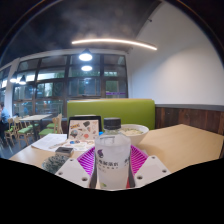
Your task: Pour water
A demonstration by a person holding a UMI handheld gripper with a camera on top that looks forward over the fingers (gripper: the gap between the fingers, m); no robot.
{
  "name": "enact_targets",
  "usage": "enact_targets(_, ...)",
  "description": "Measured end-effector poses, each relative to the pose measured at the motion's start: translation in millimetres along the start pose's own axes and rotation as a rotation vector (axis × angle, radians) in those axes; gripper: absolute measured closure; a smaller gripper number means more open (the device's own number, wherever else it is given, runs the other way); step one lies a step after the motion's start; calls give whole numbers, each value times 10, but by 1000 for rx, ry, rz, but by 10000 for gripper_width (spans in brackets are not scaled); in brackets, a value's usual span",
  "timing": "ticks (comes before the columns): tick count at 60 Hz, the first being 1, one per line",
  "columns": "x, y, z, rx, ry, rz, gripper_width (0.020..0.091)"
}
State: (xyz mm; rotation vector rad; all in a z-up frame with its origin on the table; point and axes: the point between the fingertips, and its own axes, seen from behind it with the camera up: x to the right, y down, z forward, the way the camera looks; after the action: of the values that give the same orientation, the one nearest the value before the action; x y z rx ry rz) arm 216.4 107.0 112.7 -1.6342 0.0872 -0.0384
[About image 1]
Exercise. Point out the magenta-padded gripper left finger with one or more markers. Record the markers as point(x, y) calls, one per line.
point(70, 171)

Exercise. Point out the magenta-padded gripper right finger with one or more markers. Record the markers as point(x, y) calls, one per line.
point(151, 170)

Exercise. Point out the clear plastic water bottle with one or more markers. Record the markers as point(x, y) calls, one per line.
point(112, 156)

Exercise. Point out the green patterned mug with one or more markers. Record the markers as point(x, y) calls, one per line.
point(54, 163)

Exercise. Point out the small rectangular device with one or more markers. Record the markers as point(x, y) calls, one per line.
point(64, 150)

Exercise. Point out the flat round red coaster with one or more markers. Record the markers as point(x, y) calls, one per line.
point(128, 183)

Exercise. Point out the white paper sheets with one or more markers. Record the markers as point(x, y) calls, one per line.
point(46, 141)

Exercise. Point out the white bowl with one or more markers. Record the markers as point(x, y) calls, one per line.
point(138, 133)

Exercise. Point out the sticker-covered tablet with case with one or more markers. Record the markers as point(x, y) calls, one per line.
point(84, 129)

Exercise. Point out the small blue-capped bottle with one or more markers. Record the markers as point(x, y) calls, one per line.
point(100, 133)

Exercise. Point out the wooden chairs with green cushions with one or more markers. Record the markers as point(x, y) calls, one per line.
point(25, 130)

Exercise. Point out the light wooden dining table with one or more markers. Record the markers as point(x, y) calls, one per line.
point(35, 117)

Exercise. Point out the green upholstered bench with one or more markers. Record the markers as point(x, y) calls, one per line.
point(113, 108)

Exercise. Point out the round pendant lamp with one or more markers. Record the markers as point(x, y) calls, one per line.
point(85, 56)

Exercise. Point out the long curved ceiling light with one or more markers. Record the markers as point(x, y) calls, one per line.
point(113, 41)

